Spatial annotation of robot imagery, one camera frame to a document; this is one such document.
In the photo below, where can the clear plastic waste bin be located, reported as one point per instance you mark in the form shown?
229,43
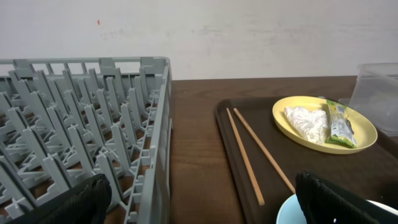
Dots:
375,95

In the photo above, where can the yellow plastic plate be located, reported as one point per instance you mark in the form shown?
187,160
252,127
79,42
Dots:
364,131

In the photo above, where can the grey plastic dish rack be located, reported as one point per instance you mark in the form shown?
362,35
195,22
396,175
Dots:
64,120

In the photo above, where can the white paper napkin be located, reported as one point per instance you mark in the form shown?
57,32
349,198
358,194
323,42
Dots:
311,125

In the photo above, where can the dark brown serving tray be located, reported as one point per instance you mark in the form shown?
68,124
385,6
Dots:
370,174

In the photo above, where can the green snack wrapper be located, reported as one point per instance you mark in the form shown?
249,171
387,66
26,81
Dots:
341,131

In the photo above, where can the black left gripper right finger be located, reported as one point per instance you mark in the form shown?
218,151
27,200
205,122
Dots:
323,201

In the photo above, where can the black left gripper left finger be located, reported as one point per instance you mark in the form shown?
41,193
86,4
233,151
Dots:
85,203

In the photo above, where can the wooden chopstick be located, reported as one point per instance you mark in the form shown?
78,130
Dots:
265,151
255,185

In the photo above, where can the light blue bowl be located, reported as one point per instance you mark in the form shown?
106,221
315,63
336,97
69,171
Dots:
290,212

